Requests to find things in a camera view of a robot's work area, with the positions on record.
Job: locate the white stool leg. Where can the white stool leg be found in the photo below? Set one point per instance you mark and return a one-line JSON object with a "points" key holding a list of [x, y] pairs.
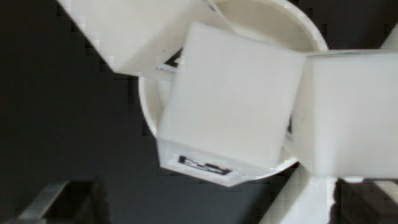
{"points": [[227, 115], [136, 30], [346, 115]]}

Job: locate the white right fence bar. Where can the white right fence bar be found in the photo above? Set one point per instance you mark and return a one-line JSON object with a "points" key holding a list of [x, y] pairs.
{"points": [[303, 205]]}

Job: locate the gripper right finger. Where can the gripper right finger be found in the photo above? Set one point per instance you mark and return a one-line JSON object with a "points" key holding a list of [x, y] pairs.
{"points": [[367, 202]]}

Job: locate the white round stool seat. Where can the white round stool seat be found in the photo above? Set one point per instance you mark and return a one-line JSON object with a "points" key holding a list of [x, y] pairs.
{"points": [[269, 21]]}

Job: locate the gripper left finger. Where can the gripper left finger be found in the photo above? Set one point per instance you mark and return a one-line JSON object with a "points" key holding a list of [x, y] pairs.
{"points": [[70, 203]]}

